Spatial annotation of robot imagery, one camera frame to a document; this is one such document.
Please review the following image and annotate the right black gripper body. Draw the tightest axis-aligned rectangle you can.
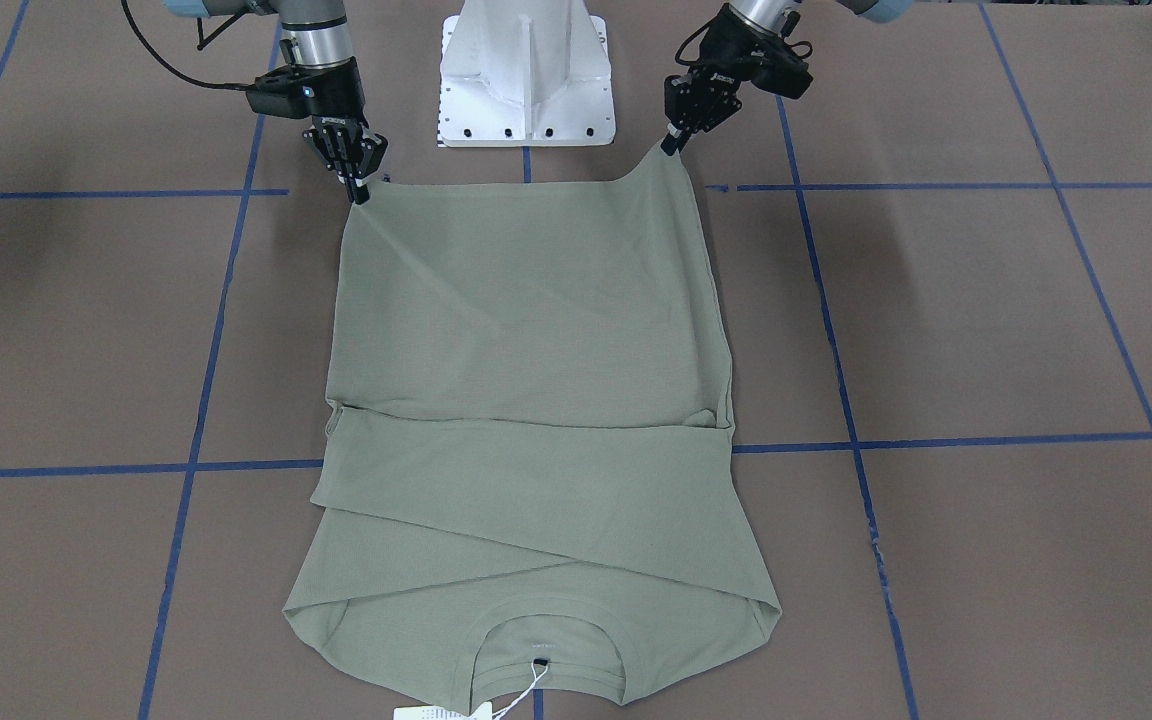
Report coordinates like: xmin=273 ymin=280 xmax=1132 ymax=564
xmin=244 ymin=58 xmax=369 ymax=127

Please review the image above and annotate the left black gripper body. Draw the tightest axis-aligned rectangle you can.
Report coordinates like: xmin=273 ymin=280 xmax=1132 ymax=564
xmin=675 ymin=6 xmax=813 ymax=99

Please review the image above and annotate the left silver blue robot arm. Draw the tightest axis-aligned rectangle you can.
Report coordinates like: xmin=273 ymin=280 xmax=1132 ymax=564
xmin=660 ymin=1 xmax=813 ymax=156

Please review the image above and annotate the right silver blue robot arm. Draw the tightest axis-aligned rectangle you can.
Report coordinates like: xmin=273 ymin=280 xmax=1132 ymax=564
xmin=150 ymin=1 xmax=388 ymax=205

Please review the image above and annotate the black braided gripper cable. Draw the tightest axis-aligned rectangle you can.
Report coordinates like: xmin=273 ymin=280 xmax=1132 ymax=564
xmin=120 ymin=0 xmax=282 ymax=91

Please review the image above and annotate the olive green long-sleeve shirt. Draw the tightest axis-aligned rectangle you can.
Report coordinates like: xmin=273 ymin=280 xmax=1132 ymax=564
xmin=283 ymin=149 xmax=782 ymax=714

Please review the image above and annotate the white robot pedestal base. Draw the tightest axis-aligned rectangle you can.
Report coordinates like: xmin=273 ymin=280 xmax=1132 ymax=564
xmin=435 ymin=1 xmax=617 ymax=149

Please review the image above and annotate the white paper hang tag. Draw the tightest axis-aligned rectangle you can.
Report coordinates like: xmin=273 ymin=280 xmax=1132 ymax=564
xmin=392 ymin=659 xmax=550 ymax=720

